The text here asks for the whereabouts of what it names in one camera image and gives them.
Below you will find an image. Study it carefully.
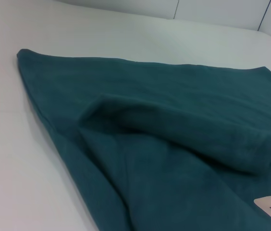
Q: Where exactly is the teal blue shirt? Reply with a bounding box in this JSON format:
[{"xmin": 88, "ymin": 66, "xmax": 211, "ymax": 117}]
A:
[{"xmin": 16, "ymin": 48, "xmax": 271, "ymax": 231}]

